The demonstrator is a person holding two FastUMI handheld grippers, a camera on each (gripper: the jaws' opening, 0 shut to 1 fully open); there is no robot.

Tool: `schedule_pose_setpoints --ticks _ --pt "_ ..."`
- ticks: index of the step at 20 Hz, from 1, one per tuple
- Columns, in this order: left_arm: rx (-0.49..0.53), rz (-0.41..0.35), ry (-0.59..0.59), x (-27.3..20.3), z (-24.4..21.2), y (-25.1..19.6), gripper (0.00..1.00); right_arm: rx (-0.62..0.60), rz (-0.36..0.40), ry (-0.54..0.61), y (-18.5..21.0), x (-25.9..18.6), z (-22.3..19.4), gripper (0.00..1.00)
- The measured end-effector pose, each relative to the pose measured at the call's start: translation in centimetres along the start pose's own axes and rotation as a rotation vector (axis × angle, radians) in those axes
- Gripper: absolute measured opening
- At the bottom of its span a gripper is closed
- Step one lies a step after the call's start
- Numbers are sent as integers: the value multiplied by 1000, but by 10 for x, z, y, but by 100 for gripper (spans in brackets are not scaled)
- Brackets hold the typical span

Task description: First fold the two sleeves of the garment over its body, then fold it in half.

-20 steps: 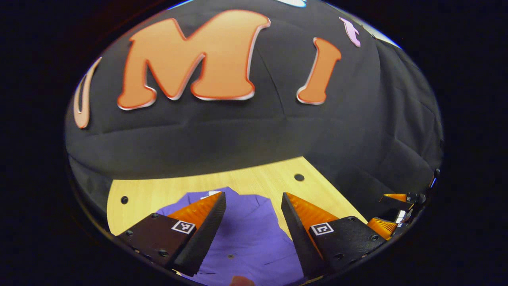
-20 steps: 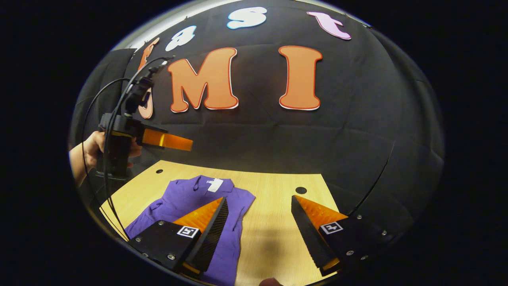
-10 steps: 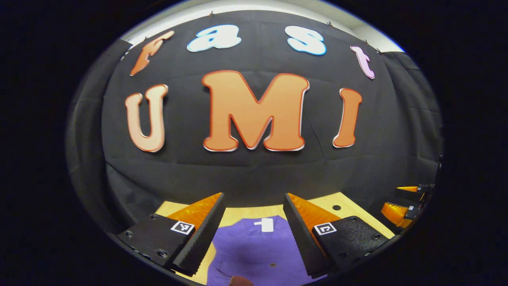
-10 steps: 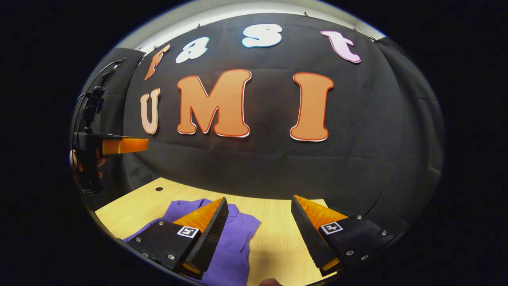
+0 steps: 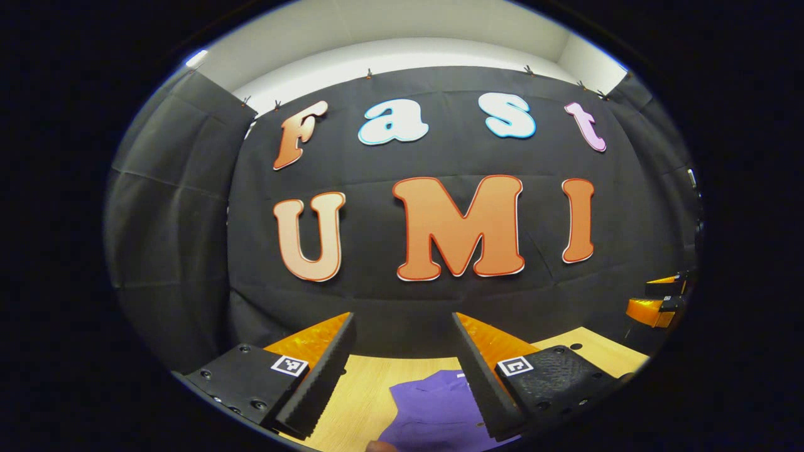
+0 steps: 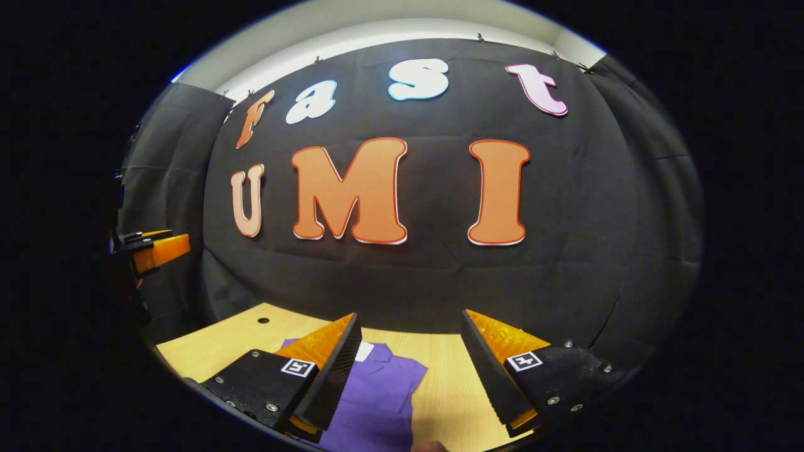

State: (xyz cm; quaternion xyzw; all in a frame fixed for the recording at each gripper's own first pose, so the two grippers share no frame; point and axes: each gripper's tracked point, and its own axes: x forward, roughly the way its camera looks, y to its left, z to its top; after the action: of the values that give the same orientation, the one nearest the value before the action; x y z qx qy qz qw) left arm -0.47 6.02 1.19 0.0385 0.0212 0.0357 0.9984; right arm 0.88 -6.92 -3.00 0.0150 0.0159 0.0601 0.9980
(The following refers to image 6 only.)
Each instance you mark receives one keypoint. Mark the ceiling light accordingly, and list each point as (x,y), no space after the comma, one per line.
(181,73)

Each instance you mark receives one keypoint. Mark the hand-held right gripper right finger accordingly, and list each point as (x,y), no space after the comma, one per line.
(487,376)

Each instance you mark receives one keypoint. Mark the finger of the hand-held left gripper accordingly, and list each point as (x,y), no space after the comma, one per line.
(163,251)
(141,236)

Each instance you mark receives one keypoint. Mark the black backdrop cloth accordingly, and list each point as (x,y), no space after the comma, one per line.
(440,276)

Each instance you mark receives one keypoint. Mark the purple shirt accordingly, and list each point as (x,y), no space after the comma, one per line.
(383,402)

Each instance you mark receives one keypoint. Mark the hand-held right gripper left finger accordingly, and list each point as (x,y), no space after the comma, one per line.
(330,383)

